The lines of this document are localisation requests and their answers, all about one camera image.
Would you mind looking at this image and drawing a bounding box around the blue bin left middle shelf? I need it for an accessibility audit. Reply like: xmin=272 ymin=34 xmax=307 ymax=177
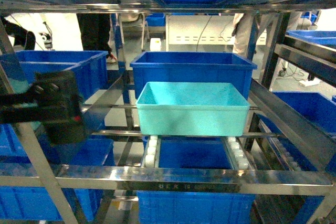
xmin=1 ymin=50 xmax=108 ymax=100

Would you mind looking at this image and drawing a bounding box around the blue bin behind teal bin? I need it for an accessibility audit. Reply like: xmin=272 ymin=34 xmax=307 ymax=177
xmin=130 ymin=51 xmax=257 ymax=98

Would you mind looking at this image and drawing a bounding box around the blue bin lower left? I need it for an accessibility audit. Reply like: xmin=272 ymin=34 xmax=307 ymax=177
xmin=1 ymin=187 xmax=103 ymax=221

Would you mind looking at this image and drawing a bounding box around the teal plastic bin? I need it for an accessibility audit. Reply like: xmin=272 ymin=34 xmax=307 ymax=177
xmin=136 ymin=82 xmax=250 ymax=136

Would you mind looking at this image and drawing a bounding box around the blue bin lower centre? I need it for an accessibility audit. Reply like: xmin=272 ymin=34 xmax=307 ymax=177
xmin=137 ymin=191 xmax=256 ymax=223

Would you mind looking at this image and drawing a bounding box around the blue bin shelf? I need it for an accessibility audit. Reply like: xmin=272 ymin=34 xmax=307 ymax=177
xmin=1 ymin=50 xmax=108 ymax=100
xmin=257 ymin=91 xmax=336 ymax=172

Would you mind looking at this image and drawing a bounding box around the blue bin right middle shelf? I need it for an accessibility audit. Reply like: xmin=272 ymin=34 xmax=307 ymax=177
xmin=257 ymin=91 xmax=336 ymax=172

